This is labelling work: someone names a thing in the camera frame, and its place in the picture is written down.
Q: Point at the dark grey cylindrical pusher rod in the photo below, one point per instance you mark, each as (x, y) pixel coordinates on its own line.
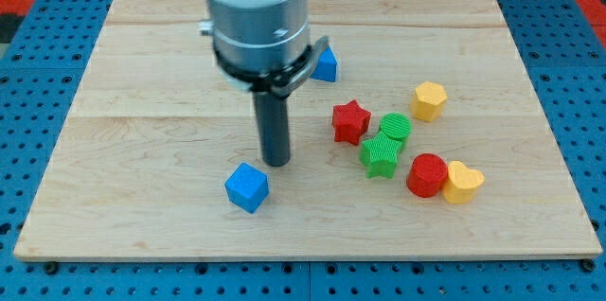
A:
(273, 128)

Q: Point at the yellow heart block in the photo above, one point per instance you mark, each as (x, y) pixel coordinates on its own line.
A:
(462, 183)

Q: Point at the green cylinder block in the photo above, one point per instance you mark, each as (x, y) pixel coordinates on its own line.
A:
(397, 127)

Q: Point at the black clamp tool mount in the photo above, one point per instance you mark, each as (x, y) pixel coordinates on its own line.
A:
(280, 82)

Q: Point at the blue triangle block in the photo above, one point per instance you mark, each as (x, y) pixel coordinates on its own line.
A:
(327, 67)

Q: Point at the yellow hexagon block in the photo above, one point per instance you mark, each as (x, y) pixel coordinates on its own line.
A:
(428, 101)

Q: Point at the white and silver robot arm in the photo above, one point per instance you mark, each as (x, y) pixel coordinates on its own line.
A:
(265, 47)

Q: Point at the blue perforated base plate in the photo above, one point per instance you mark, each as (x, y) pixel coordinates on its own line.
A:
(40, 71)

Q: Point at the red star block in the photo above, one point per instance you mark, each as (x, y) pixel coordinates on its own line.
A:
(350, 122)

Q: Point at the blue cube block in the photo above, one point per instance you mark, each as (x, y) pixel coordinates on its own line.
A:
(247, 187)

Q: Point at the light wooden board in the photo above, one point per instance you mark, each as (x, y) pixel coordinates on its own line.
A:
(154, 130)

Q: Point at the red cylinder block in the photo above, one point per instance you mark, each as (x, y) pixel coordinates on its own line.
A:
(427, 175)

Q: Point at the green star block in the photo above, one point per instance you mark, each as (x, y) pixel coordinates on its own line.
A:
(380, 155)

